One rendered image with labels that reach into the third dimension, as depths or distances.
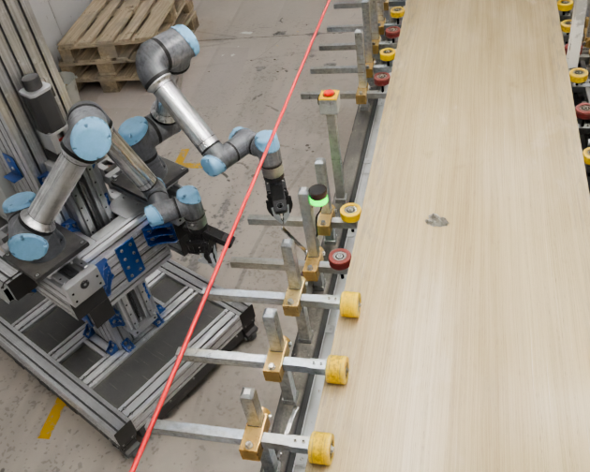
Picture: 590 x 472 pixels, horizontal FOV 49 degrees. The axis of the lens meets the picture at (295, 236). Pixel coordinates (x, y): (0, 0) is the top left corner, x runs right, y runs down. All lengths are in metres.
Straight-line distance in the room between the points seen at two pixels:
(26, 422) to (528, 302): 2.32
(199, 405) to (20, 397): 0.91
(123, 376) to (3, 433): 0.66
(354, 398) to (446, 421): 0.26
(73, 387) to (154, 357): 0.36
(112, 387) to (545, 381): 1.85
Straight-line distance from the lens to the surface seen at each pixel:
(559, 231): 2.40
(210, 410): 3.08
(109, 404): 2.98
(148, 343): 3.14
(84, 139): 2.02
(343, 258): 2.27
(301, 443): 1.78
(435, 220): 2.39
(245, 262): 2.39
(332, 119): 2.58
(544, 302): 2.16
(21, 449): 3.33
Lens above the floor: 2.48
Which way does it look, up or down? 41 degrees down
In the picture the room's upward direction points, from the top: 11 degrees counter-clockwise
